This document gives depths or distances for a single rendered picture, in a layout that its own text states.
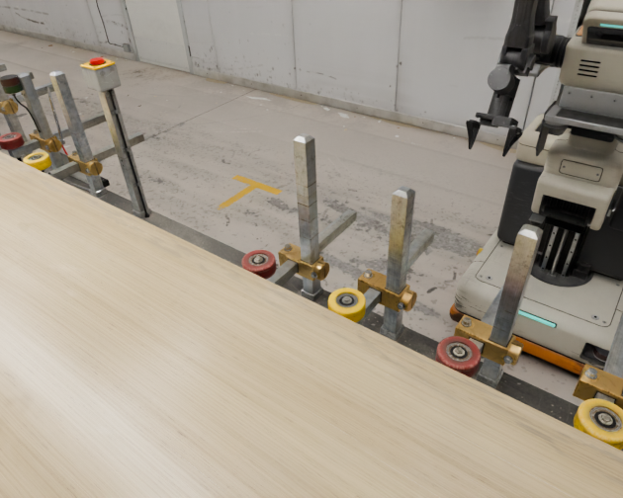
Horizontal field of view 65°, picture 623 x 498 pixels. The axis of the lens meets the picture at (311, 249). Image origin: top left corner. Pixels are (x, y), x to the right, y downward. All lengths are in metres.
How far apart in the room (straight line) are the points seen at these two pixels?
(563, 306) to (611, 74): 0.87
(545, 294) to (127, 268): 1.56
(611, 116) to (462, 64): 2.22
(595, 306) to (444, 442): 1.38
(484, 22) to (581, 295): 2.11
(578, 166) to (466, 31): 2.12
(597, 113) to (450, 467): 1.17
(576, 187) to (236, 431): 1.32
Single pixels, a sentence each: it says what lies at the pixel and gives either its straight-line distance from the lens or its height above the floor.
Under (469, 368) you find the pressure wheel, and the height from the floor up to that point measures 0.91.
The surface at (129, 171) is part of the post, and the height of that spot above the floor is 0.88.
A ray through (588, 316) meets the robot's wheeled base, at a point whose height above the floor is 0.28.
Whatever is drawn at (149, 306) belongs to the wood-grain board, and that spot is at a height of 0.90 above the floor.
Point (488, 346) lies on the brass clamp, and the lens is 1.12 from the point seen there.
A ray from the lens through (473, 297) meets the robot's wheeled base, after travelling 2.11.
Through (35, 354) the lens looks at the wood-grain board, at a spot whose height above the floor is 0.90.
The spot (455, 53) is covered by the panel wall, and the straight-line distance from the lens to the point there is 3.81.
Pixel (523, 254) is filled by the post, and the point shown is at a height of 1.07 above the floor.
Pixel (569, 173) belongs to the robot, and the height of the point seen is 0.82.
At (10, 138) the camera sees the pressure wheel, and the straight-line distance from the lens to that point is 2.13.
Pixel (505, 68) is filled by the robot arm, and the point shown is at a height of 1.22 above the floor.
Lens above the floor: 1.63
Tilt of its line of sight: 37 degrees down
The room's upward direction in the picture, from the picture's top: 3 degrees counter-clockwise
